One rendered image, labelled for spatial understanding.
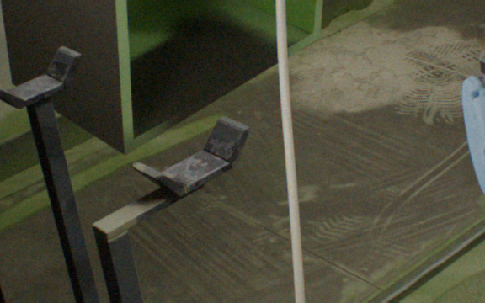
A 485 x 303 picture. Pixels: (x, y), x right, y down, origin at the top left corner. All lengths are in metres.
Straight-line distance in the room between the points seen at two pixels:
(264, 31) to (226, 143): 1.73
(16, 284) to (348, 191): 0.83
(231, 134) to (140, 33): 1.73
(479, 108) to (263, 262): 1.29
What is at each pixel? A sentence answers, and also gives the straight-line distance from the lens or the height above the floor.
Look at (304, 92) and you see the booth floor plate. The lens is 3.10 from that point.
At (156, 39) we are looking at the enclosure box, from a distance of 2.39.
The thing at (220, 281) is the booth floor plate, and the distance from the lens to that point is 2.36.
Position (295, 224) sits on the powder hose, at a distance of 1.81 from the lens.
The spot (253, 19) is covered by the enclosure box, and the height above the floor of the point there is 0.49.
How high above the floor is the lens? 1.44
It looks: 30 degrees down
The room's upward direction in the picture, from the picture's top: 8 degrees counter-clockwise
